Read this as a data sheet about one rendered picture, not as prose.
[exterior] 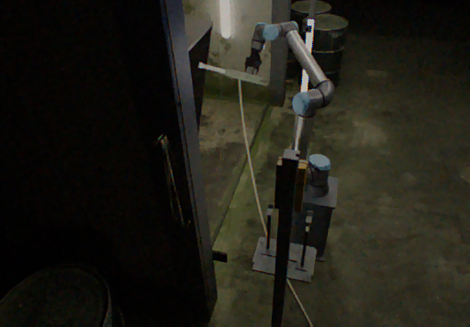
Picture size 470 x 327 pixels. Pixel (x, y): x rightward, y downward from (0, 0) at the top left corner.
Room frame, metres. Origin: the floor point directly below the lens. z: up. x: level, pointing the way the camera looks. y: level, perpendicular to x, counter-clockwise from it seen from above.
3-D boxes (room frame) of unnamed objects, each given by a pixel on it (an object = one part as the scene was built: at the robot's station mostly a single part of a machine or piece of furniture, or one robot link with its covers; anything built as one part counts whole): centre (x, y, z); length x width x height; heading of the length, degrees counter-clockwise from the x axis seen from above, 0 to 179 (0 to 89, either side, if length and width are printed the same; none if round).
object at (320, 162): (1.84, -0.56, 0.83); 0.17 x 0.15 x 0.18; 109
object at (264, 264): (1.16, -0.25, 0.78); 0.31 x 0.23 x 0.01; 72
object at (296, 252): (1.18, -0.25, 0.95); 0.26 x 0.15 x 0.32; 72
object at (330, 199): (1.84, -0.57, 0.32); 0.31 x 0.31 x 0.64; 72
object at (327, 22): (4.57, -1.23, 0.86); 0.54 x 0.54 x 0.01
